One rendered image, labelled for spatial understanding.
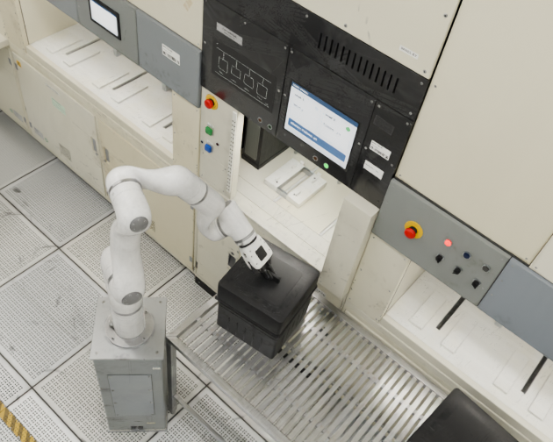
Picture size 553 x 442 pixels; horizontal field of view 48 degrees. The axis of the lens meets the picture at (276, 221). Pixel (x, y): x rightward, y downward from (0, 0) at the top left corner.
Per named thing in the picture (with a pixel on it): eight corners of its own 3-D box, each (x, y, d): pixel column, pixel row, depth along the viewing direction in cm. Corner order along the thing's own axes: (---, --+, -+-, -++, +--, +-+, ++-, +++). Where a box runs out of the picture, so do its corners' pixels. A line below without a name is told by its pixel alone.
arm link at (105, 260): (115, 320, 225) (109, 284, 207) (101, 280, 235) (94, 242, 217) (147, 310, 230) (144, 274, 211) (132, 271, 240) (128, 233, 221)
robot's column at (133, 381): (107, 432, 293) (89, 359, 234) (112, 377, 310) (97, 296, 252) (167, 431, 296) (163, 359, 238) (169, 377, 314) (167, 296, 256)
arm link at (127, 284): (134, 270, 227) (148, 306, 218) (102, 277, 221) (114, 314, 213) (143, 173, 191) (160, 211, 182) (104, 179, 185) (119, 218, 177)
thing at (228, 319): (253, 278, 267) (257, 254, 253) (307, 311, 259) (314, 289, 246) (215, 323, 250) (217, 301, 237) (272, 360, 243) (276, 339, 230)
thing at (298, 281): (213, 297, 235) (215, 279, 225) (256, 248, 252) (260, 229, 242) (278, 339, 227) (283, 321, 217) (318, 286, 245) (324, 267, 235)
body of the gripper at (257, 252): (244, 246, 219) (261, 270, 223) (261, 229, 225) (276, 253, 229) (231, 248, 224) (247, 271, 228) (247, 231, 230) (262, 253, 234)
